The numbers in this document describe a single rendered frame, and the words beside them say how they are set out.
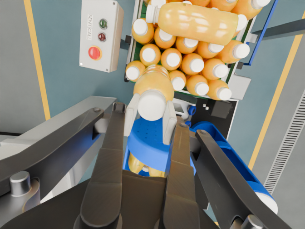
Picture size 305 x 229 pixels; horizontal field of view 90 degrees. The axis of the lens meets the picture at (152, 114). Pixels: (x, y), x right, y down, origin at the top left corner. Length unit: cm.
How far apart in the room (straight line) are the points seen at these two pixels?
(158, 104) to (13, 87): 214
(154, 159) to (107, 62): 34
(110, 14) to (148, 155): 43
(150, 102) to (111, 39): 36
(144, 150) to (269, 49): 166
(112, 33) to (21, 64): 170
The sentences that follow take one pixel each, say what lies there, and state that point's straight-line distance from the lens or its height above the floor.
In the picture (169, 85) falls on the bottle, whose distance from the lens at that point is 25.
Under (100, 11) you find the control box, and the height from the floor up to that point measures 110.
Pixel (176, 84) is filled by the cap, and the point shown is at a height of 112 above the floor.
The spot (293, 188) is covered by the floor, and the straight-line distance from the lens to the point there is 289.
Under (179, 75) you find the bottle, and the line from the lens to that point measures 53.
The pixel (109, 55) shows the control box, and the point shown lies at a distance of 53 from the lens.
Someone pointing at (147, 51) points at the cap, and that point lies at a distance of 49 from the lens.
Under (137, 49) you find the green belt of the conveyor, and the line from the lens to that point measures 71.
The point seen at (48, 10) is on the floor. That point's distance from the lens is 195.
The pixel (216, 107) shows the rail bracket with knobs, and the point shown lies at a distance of 68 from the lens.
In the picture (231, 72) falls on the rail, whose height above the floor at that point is 97.
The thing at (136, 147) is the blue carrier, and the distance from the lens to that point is 50.
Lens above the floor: 161
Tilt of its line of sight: 69 degrees down
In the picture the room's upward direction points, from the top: 173 degrees counter-clockwise
